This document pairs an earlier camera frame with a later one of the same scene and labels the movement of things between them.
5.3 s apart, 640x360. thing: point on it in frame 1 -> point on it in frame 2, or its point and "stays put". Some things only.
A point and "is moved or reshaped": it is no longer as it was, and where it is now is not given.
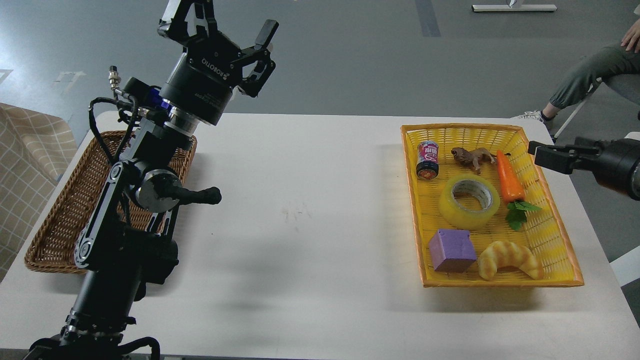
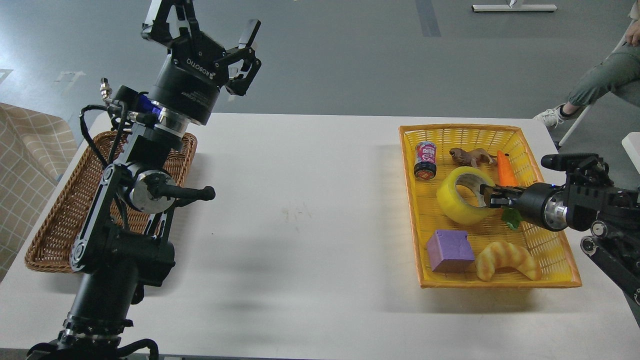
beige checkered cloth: [35, 146] stays put
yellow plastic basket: [483, 214] stays put
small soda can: [427, 167] stays put
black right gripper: [619, 166] -> [543, 204]
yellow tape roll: [469, 202] is moved or reshaped
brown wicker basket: [54, 246] stays put
